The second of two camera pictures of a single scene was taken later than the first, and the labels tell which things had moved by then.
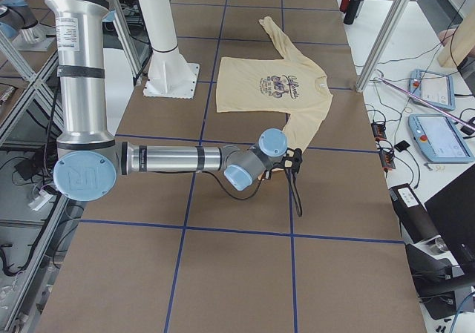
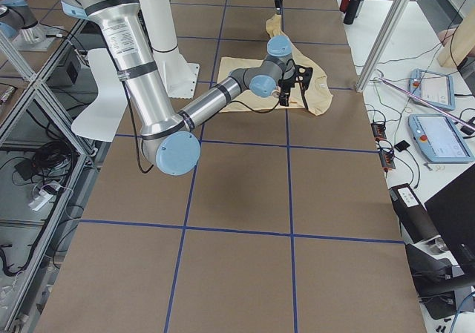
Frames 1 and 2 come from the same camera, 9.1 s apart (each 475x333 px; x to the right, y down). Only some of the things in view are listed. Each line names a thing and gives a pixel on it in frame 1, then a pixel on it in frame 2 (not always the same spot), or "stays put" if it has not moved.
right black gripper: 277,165 → 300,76
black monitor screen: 452,210 stays put
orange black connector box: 378,131 stays put
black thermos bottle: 355,0 stays put
